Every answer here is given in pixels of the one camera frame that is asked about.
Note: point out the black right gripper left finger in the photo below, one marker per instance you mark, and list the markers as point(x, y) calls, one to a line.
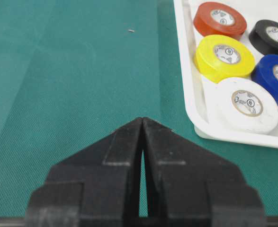
point(98, 186)

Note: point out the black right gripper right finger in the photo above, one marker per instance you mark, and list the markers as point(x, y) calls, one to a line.
point(189, 186)

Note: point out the white tape roll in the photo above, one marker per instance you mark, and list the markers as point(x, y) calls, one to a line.
point(246, 106)

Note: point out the yellow tape roll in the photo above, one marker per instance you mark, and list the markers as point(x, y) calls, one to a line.
point(218, 57)

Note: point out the blue tape roll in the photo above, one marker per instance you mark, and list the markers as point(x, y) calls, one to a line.
point(266, 74)

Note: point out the red tape roll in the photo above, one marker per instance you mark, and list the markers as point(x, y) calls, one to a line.
point(214, 18)

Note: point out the black tape roll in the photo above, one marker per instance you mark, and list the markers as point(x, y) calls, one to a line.
point(264, 37)

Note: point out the white rectangular plastic case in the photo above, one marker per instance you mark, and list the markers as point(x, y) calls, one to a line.
point(200, 94)

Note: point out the green table cloth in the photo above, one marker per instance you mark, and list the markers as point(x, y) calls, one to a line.
point(71, 73)

